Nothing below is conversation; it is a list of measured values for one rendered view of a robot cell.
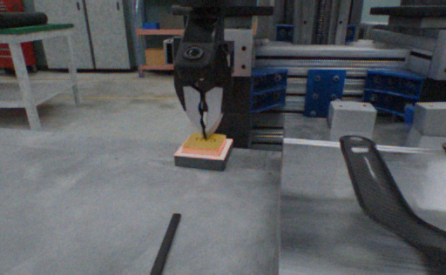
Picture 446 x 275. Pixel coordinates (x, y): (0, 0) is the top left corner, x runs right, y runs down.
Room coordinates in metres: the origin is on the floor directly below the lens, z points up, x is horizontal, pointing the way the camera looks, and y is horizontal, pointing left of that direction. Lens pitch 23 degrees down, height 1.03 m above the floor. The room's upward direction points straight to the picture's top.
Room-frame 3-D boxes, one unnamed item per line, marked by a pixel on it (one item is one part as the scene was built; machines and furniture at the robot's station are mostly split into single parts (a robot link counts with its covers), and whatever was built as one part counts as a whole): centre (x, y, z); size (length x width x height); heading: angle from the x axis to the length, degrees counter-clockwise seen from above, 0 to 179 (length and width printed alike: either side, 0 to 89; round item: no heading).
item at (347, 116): (0.42, -0.17, 0.89); 0.13 x 0.05 x 0.05; 168
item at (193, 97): (0.49, 0.04, 0.88); 0.06 x 0.03 x 0.09; 168
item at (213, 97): (0.48, 0.01, 0.88); 0.06 x 0.03 x 0.09; 168
